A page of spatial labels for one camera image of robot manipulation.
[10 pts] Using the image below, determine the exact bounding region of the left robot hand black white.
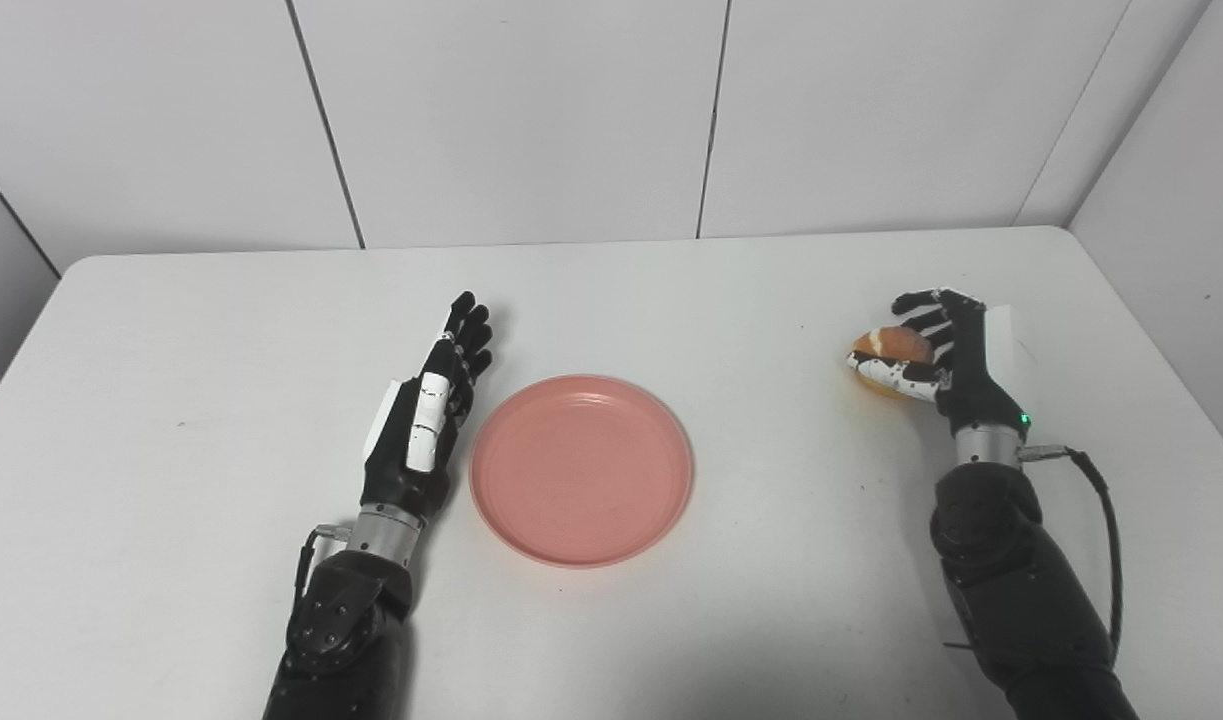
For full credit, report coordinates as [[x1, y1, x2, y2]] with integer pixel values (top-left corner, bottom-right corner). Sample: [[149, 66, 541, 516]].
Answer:
[[359, 291, 495, 523]]

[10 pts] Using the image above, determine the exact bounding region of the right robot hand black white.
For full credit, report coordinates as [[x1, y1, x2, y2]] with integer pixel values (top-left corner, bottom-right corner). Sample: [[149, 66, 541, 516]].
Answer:
[[847, 288, 1031, 436]]

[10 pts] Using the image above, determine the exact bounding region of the cream puff pastry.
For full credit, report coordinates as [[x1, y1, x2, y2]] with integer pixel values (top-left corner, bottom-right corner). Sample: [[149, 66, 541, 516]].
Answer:
[[849, 327, 937, 401]]

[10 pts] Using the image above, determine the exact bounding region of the pink round plate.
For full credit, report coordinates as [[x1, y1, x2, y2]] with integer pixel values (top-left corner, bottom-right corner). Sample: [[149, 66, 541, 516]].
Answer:
[[469, 374, 695, 569]]

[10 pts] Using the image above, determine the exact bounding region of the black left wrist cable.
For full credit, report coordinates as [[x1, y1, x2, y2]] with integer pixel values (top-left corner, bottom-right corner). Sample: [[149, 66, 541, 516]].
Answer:
[[293, 524, 354, 601]]

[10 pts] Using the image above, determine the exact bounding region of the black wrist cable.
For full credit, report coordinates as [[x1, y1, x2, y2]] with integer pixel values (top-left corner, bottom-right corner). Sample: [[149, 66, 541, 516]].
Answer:
[[1019, 444, 1124, 661], [293, 524, 354, 601]]

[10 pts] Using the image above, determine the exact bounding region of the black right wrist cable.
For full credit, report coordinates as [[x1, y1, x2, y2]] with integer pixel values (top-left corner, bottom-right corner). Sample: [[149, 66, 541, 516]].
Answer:
[[1019, 444, 1124, 661]]

